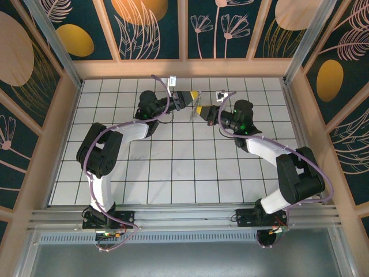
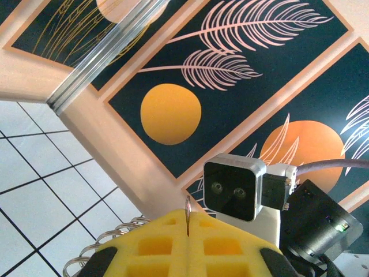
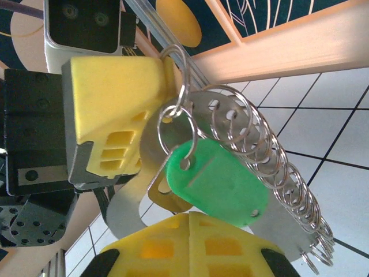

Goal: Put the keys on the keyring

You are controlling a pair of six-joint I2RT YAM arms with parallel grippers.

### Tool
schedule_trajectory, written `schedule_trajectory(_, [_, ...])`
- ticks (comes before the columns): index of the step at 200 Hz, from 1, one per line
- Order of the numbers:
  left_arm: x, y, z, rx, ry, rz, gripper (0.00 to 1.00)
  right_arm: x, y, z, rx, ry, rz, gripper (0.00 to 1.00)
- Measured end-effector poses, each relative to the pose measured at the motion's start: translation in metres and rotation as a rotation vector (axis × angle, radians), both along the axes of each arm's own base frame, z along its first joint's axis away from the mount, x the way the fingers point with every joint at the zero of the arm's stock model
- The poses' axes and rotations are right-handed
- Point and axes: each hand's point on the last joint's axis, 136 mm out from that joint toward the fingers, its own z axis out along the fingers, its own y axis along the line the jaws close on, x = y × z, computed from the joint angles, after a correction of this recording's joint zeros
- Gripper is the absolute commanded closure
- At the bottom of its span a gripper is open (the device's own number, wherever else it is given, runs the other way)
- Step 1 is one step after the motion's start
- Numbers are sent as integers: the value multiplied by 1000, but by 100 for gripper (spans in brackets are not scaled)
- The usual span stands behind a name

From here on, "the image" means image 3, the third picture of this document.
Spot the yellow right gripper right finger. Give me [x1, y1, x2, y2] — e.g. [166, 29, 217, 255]
[189, 212, 300, 277]

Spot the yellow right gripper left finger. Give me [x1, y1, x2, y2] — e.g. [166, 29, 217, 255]
[66, 212, 190, 277]

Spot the metal key organizer with rings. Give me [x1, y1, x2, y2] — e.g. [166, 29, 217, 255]
[108, 44, 337, 275]

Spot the brass key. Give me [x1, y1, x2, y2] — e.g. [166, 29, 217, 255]
[146, 145, 193, 215]

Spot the small split key ring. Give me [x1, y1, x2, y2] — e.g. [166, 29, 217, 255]
[157, 104, 200, 162]

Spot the green plastic key tag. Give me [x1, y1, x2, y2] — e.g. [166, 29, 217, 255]
[165, 138, 269, 227]

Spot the wall panel with yellow oval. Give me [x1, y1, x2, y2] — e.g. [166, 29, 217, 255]
[135, 0, 242, 57]

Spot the aluminium corner post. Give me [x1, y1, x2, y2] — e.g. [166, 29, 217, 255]
[123, 0, 208, 87]

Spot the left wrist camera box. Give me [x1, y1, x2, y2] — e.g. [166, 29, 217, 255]
[43, 0, 138, 74]

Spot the wall panel large beige circle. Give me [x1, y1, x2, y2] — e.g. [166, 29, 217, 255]
[0, 0, 47, 73]

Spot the aluminium side rail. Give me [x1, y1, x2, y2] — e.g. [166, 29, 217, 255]
[40, 249, 66, 277]

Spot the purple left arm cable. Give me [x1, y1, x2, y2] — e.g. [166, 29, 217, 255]
[0, 0, 46, 18]

